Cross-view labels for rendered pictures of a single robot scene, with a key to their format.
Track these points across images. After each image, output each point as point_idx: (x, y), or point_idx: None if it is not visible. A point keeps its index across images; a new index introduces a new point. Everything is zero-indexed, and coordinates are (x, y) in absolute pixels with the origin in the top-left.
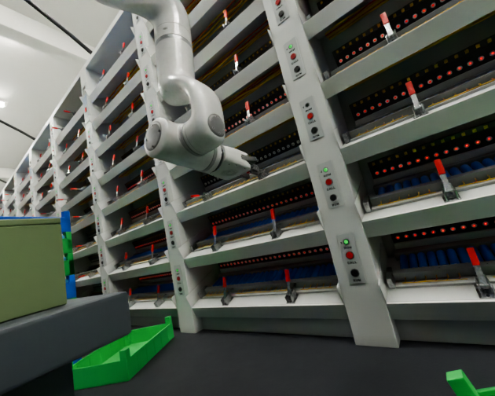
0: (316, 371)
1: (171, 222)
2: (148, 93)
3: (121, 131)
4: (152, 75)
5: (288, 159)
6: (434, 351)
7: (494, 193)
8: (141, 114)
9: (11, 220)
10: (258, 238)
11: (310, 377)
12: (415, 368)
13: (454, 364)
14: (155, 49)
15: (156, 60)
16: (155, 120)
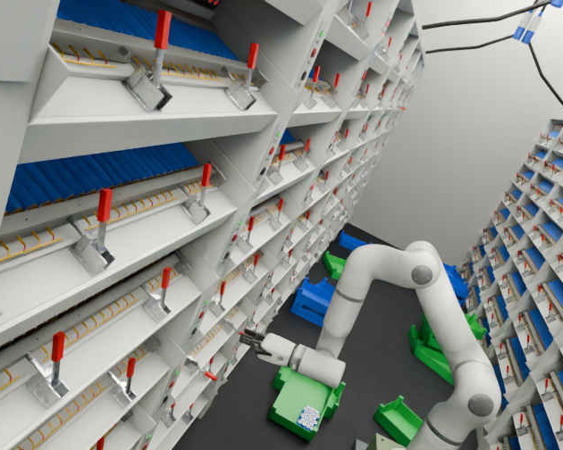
0: (223, 445)
1: (152, 430)
2: None
3: (158, 254)
4: (272, 156)
5: (234, 307)
6: (217, 397)
7: (256, 322)
8: (215, 224)
9: (385, 437)
10: (191, 384)
11: (229, 449)
12: (230, 411)
13: (229, 399)
14: (361, 304)
15: (357, 313)
16: (345, 366)
